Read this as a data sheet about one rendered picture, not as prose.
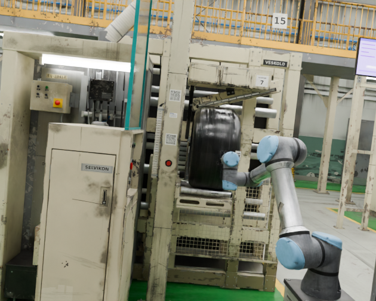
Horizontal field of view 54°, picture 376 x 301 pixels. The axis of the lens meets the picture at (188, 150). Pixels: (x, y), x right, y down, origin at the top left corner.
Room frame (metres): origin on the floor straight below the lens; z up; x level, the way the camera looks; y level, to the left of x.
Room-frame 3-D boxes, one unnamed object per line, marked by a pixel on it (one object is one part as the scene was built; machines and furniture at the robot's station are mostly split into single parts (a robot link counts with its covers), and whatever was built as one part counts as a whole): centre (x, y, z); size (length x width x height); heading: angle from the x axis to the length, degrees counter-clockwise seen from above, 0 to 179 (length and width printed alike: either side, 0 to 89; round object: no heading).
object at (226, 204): (2.42, -0.14, 0.84); 0.36 x 0.09 x 0.06; 92
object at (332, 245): (1.44, -0.57, 0.88); 0.13 x 0.12 x 0.14; 115
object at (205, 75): (2.86, -0.25, 1.71); 0.61 x 0.25 x 0.15; 92
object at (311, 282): (1.44, -0.58, 0.77); 0.15 x 0.15 x 0.10
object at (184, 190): (2.42, -0.14, 0.90); 0.35 x 0.05 x 0.05; 92
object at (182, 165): (2.93, 0.10, 1.05); 0.20 x 0.15 x 0.30; 92
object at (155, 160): (2.50, 0.21, 1.19); 0.05 x 0.04 x 0.48; 2
